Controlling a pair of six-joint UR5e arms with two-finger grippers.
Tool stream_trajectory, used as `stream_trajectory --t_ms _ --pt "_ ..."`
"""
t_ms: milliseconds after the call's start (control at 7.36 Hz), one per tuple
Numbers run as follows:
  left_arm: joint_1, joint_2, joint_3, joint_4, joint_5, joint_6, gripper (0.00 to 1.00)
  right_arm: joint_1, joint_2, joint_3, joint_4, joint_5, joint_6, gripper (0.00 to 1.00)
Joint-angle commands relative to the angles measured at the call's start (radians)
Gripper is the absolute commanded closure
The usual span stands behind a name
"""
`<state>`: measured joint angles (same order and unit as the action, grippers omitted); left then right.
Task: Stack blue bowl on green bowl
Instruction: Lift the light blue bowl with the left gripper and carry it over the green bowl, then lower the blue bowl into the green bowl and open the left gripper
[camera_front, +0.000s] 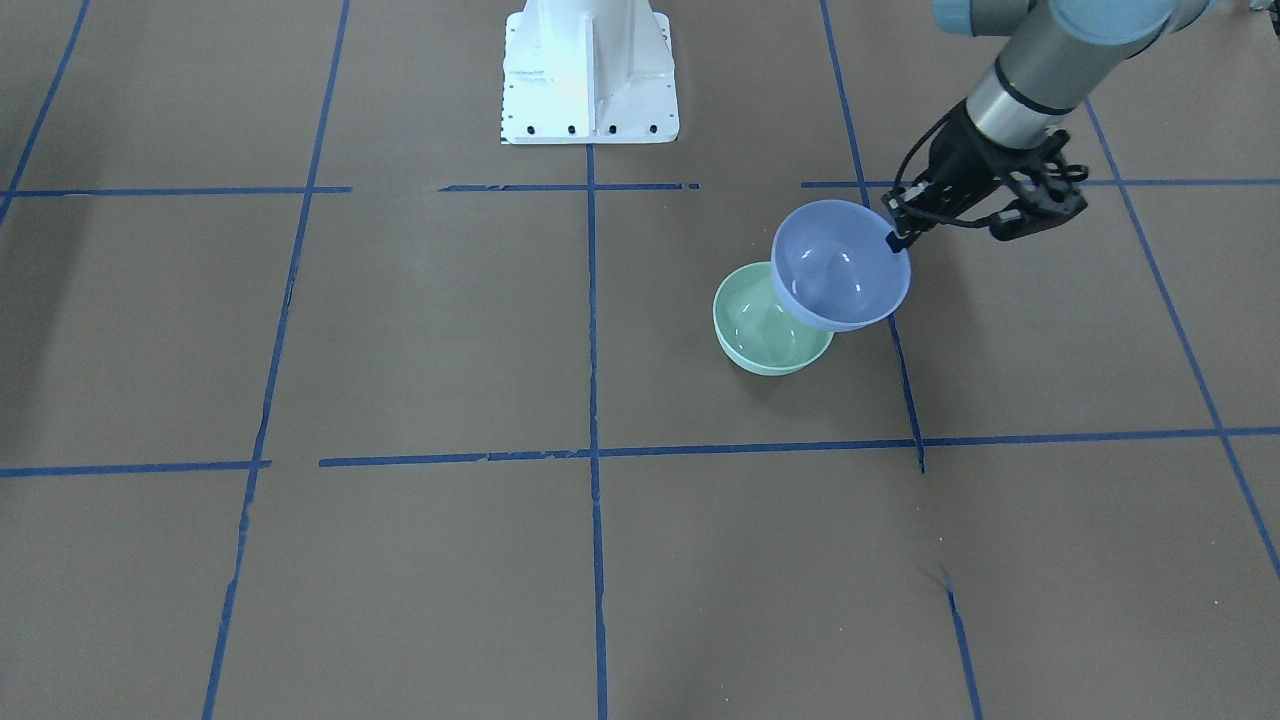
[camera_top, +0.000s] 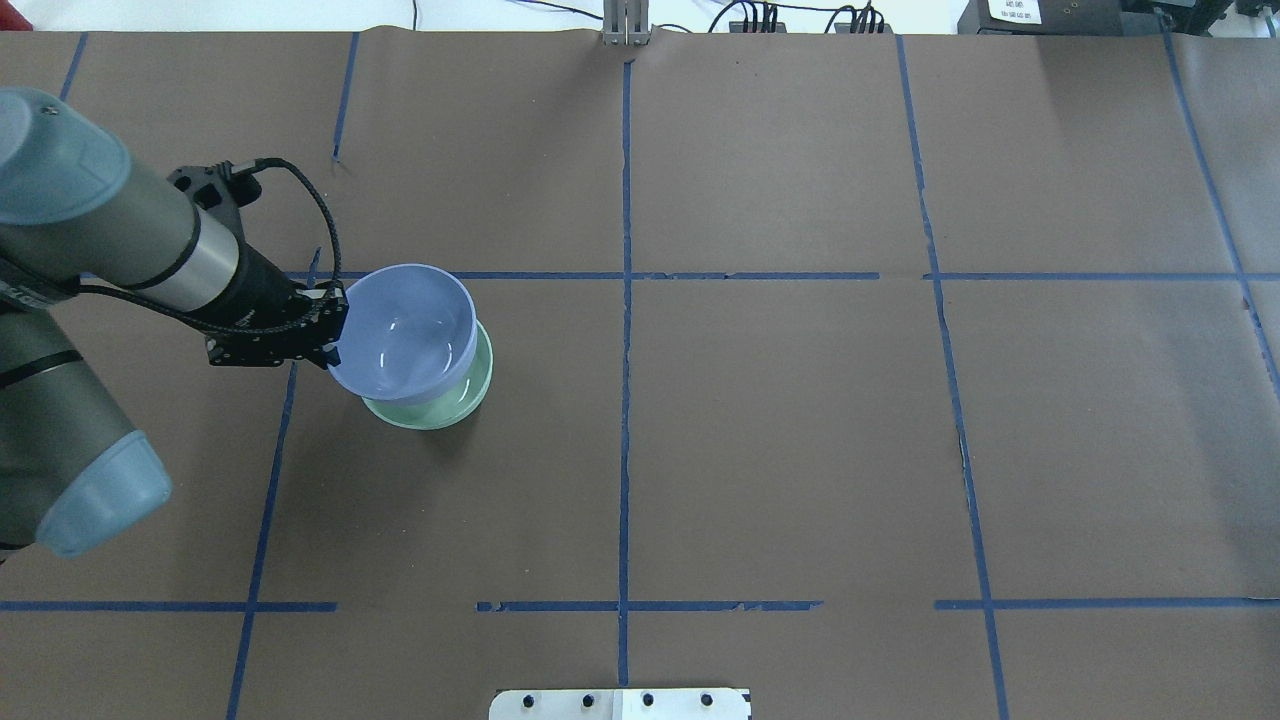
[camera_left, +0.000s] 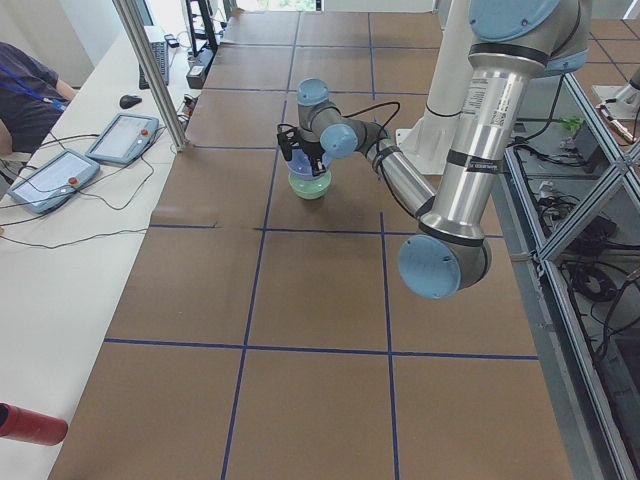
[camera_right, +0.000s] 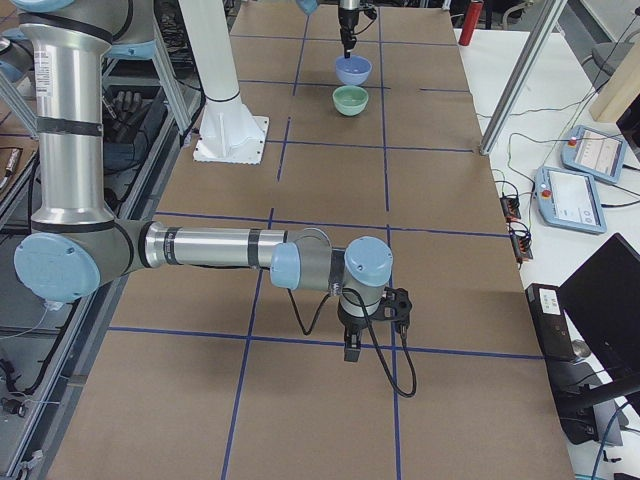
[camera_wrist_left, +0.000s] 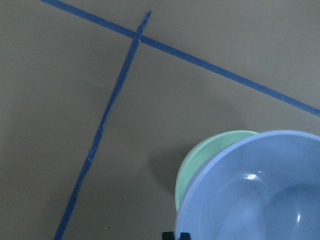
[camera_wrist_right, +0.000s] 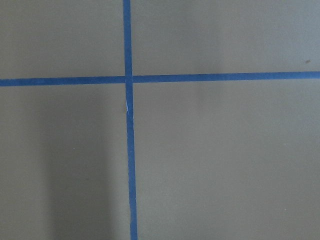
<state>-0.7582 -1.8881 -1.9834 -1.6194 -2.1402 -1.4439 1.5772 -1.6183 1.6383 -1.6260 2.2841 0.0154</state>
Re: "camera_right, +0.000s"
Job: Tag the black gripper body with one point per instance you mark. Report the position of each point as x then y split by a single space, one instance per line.
347 20
351 323

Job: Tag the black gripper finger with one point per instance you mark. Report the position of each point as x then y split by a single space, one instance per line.
348 47
352 346

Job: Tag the blue bowl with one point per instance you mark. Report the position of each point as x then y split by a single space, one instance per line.
352 70

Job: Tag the green bowl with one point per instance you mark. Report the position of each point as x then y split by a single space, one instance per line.
350 100

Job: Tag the red cylinder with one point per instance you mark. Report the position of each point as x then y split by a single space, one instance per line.
471 19

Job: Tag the orange terminal board near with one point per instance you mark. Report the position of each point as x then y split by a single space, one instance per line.
521 239

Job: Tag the orange terminal board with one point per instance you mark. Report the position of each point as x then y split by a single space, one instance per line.
521 239
510 205

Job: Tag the orange terminal board far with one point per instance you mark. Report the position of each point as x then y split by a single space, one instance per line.
510 205

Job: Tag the black box device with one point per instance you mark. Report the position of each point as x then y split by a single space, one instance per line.
583 403

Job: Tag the near teach pendant tablet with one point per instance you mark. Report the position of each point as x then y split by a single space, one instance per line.
569 200

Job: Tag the teach pendant tablet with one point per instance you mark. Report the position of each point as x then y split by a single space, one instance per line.
569 200
594 152

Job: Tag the black laptop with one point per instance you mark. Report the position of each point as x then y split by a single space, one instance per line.
602 300

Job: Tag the far teach pendant tablet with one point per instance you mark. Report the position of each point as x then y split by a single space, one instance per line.
594 152

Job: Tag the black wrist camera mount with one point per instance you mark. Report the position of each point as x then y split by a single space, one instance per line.
370 11

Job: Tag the white pedestal column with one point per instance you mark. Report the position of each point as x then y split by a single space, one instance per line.
228 132

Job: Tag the aluminium frame post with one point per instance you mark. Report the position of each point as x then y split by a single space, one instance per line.
528 57

